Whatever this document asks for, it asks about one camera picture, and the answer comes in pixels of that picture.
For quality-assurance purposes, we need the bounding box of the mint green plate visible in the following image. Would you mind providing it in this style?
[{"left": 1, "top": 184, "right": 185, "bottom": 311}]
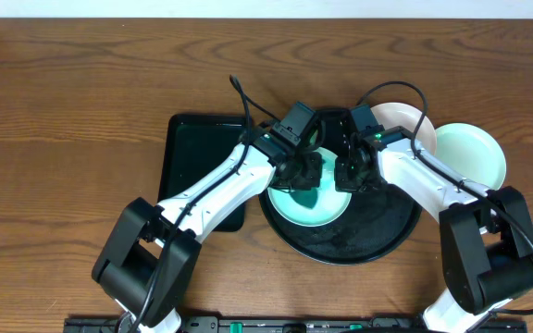
[
  {"left": 267, "top": 148, "right": 352, "bottom": 227},
  {"left": 435, "top": 123, "right": 507, "bottom": 190}
]

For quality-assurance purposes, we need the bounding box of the white pink plate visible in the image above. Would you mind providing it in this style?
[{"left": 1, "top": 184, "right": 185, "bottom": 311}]
[{"left": 371, "top": 102, "right": 437, "bottom": 154}]

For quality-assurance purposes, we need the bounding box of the black rectangular tray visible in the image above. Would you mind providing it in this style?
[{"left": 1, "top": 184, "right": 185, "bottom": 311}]
[{"left": 157, "top": 113, "right": 249, "bottom": 232}]

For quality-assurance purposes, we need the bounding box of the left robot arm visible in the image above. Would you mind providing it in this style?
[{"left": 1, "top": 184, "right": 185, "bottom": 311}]
[{"left": 92, "top": 134, "right": 323, "bottom": 332}]

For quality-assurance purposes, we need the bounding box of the green sponge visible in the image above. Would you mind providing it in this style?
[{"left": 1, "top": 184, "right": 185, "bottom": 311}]
[{"left": 290, "top": 189, "right": 318, "bottom": 209}]

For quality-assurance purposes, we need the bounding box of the black round tray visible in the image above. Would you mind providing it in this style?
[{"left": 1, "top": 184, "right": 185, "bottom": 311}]
[{"left": 259, "top": 107, "right": 422, "bottom": 265}]

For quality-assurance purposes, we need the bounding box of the mint green plate front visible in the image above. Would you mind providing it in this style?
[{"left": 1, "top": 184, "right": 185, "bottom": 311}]
[{"left": 267, "top": 148, "right": 352, "bottom": 227}]

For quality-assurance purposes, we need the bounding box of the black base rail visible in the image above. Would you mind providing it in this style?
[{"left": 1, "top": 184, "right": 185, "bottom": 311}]
[{"left": 62, "top": 314, "right": 529, "bottom": 333}]

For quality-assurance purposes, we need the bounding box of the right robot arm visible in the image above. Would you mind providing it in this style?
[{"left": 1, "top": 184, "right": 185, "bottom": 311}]
[{"left": 335, "top": 126, "right": 533, "bottom": 332}]

